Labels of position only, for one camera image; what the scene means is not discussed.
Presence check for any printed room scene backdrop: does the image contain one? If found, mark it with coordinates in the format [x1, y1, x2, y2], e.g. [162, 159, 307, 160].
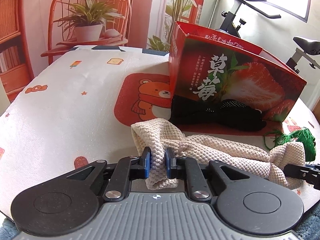
[1, 0, 204, 101]

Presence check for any beige knitted cloth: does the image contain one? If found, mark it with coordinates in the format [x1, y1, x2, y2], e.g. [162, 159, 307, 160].
[131, 118, 305, 190]

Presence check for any white cartoon print tablecloth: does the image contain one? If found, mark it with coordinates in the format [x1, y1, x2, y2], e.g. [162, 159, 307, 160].
[1, 47, 319, 217]

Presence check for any red strawberry cardboard box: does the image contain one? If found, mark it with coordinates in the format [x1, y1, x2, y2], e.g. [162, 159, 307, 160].
[169, 22, 306, 124]

